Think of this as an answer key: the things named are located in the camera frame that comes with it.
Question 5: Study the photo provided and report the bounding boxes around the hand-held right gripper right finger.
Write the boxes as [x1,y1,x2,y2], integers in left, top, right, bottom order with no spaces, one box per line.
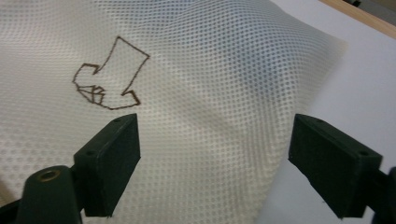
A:
[288,113,384,219]

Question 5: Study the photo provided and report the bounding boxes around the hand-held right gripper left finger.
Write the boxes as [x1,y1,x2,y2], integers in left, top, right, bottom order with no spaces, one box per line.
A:
[73,113,142,218]

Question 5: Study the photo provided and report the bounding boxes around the white mesh cloth arrow print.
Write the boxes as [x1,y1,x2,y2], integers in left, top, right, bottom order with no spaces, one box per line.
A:
[0,0,349,224]

